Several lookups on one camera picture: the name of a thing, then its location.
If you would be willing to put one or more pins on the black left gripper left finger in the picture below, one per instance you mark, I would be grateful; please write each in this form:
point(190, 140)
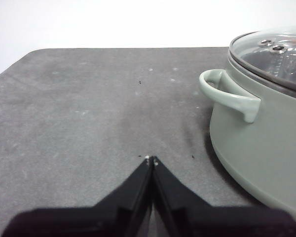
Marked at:
point(108, 219)

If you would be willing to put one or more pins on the glass lid with green knob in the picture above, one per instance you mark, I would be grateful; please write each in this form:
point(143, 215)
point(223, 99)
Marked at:
point(273, 64)

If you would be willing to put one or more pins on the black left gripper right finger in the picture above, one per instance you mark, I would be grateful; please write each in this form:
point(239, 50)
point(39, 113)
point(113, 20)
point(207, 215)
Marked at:
point(212, 222)

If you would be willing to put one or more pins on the pale green electric cooking pot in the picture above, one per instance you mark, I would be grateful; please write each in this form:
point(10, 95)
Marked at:
point(261, 148)

